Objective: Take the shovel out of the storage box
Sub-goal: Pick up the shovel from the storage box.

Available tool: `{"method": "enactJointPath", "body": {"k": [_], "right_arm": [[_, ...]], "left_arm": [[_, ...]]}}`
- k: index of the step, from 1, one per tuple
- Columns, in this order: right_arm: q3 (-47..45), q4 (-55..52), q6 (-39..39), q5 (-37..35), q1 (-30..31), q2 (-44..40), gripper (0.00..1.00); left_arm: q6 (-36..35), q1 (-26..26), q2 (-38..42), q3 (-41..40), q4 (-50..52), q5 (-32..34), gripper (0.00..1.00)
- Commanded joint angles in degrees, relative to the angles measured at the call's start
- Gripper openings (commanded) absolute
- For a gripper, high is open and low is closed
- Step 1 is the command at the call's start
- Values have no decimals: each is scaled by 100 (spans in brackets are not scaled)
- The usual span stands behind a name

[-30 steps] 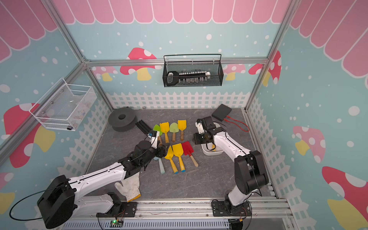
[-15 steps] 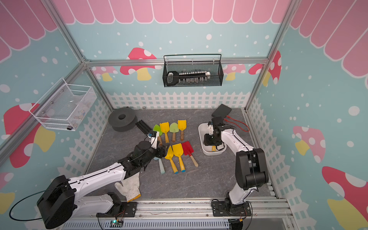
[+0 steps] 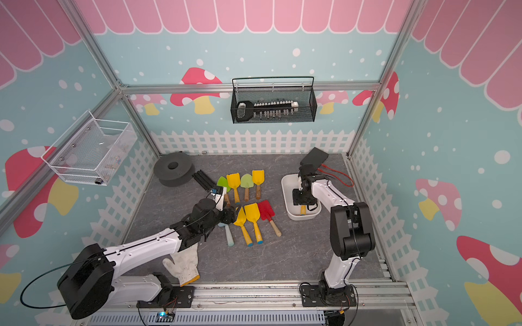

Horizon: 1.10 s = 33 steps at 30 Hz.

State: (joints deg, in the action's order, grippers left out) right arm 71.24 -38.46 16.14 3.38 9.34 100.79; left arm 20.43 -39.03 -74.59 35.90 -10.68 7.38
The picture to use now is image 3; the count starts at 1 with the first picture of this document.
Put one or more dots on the white wire mesh basket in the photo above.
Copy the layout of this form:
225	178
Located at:
91	150

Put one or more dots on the white work glove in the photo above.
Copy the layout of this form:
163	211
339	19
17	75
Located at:
183	265

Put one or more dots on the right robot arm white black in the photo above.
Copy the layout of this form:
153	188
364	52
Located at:
351	239

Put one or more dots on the black socket holder tool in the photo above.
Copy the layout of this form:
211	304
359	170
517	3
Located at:
248	110

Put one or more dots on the yellow shovel wooden handle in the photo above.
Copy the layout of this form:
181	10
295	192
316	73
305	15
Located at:
258	179

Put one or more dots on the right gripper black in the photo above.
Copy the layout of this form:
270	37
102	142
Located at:
296	198

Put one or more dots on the red shovel wooden handle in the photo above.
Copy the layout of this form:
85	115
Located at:
267	214

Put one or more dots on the bright green trowel wooden handle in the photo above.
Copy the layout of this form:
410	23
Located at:
223	182

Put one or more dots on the grey slotted cable duct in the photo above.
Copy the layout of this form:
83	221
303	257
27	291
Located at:
299	317

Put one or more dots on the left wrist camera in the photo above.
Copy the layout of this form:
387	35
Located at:
218	193

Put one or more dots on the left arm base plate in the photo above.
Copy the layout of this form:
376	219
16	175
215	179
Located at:
171	297

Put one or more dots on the black aluminium extrusion bar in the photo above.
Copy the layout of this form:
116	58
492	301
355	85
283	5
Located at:
204	181

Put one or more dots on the small green circuit board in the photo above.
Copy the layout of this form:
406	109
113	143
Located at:
165	317

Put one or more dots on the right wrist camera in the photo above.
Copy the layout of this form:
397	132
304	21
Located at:
308	174

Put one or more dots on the black wire mesh basket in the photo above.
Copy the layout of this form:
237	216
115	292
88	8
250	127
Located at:
271	89

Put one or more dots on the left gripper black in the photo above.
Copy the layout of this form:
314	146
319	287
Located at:
230	215

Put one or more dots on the dark grey foam roll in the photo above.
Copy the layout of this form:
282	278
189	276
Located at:
174	169

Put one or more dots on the black flat box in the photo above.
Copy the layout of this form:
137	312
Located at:
314	159

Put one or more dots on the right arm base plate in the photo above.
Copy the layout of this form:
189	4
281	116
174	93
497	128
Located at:
322	295

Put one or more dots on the pale blue trowel blue handle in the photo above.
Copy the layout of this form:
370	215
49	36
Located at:
228	233

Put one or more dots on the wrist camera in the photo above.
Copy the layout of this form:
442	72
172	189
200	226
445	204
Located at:
218	193
308	174

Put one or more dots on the white plastic storage box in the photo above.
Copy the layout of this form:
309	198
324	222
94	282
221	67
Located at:
294	212

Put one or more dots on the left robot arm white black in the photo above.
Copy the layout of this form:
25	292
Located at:
97	277

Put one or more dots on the yellow tool in box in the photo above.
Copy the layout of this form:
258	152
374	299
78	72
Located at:
253	215

